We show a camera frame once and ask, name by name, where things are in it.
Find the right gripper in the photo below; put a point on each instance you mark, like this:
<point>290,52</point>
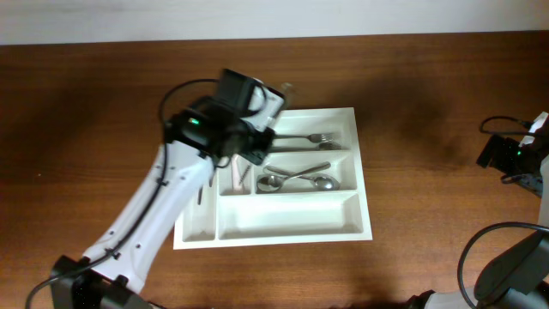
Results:
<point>498,160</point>

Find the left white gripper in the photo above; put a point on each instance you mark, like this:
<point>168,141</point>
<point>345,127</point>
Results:
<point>260,146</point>

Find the small steel teaspoon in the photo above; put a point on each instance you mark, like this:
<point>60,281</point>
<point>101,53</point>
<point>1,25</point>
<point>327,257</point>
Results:
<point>199,197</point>
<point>244,175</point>

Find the steel tablespoon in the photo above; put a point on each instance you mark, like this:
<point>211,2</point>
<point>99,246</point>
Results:
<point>322,182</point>
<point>274,182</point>

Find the pink plastic knife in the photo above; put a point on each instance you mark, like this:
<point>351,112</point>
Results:
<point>236,186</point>

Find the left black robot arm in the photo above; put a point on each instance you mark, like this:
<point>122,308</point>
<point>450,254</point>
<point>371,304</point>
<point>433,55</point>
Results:
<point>112,272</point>

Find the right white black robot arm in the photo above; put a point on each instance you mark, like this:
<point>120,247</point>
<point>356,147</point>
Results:
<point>517,277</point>

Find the white plastic cutlery tray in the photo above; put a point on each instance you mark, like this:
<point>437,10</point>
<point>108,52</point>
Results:
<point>297,213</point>

